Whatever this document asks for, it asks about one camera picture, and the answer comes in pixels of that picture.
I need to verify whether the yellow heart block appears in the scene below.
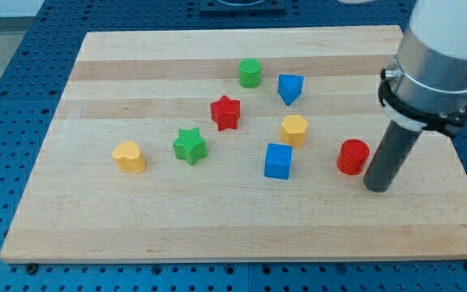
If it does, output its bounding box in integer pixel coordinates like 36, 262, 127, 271
111, 140, 147, 173

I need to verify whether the yellow pentagon block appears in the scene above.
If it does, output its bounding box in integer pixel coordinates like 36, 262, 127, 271
280, 114, 309, 148

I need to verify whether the red star block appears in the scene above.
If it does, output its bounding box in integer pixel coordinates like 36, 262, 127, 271
210, 95, 241, 131

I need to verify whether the blue cube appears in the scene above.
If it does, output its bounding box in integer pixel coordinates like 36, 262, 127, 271
263, 144, 293, 179

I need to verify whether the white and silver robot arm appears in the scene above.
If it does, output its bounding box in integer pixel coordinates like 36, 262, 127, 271
379, 0, 467, 137

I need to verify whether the green star block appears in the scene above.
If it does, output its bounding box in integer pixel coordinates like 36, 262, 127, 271
173, 127, 208, 165

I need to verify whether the green cylinder block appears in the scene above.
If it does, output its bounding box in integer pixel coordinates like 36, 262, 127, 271
238, 58, 262, 88

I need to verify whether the red cylinder block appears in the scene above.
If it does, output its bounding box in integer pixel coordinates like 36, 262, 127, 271
336, 139, 370, 175

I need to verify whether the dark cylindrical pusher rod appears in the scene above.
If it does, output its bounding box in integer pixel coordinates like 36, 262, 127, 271
363, 121, 421, 192

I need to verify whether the blue triangular prism block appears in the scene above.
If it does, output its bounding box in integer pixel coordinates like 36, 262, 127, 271
277, 75, 304, 105

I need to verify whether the light wooden board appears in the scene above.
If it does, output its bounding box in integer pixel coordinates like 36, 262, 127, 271
0, 26, 467, 264

